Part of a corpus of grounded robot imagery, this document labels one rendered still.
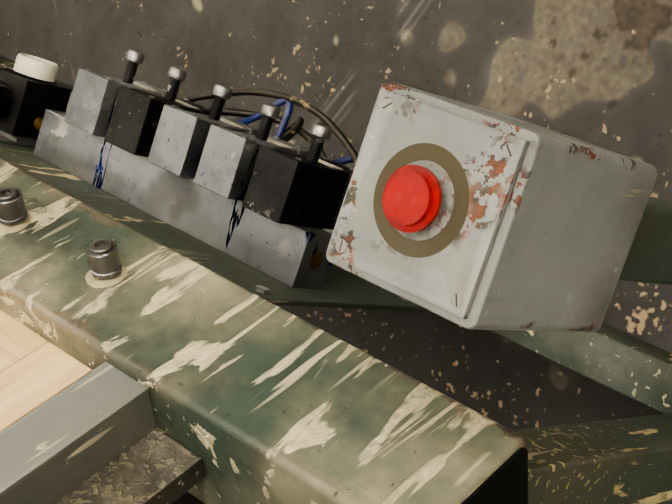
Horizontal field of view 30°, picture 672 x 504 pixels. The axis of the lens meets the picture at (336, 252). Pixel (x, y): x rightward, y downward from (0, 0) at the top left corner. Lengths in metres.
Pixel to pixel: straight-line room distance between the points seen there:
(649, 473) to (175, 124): 0.50
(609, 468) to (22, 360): 0.46
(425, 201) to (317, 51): 1.31
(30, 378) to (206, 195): 0.24
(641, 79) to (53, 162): 0.81
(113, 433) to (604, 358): 0.75
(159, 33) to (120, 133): 1.12
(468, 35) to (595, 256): 1.07
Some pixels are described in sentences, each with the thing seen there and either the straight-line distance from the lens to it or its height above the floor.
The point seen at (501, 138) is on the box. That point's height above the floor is 0.93.
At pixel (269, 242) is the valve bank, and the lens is 1.07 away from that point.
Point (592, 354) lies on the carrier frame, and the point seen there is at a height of 0.18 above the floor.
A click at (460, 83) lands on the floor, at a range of 1.86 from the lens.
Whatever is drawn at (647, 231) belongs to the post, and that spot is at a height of 0.68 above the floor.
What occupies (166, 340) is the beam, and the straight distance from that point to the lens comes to 0.95.
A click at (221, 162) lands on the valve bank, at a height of 0.76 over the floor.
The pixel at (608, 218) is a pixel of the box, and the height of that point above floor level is 0.81.
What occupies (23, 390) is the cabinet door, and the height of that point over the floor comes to 0.93.
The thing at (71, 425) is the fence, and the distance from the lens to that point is 0.91.
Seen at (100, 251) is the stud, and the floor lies 0.88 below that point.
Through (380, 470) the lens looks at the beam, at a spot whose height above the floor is 0.88.
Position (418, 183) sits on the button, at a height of 0.94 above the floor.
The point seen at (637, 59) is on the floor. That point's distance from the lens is 1.73.
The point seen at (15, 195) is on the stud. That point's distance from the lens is 1.10.
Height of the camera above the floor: 1.55
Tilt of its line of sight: 52 degrees down
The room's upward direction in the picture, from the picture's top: 84 degrees counter-clockwise
